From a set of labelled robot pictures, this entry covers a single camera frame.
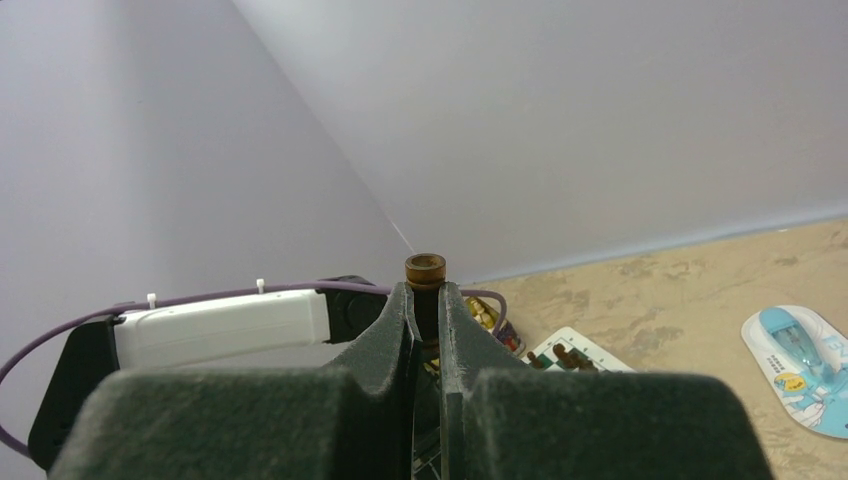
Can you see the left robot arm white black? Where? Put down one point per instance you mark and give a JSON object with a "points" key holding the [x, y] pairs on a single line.
{"points": [[305, 325]]}

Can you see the green white chess mat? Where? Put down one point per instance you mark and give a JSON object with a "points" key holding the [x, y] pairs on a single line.
{"points": [[603, 360]]}

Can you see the brown chess knight piece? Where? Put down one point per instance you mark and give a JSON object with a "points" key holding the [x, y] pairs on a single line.
{"points": [[573, 359]]}

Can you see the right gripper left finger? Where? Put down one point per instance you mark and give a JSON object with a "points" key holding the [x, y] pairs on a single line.
{"points": [[350, 419]]}

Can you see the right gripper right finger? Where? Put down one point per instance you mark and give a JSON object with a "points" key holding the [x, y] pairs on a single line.
{"points": [[503, 419]]}

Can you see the gold tin white pieces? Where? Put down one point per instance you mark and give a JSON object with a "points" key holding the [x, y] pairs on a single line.
{"points": [[487, 317]]}

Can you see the blue white packaged item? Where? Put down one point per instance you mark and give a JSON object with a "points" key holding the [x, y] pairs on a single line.
{"points": [[804, 359]]}

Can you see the brown chess rook eleventh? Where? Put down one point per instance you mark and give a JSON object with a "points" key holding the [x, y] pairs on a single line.
{"points": [[425, 275]]}

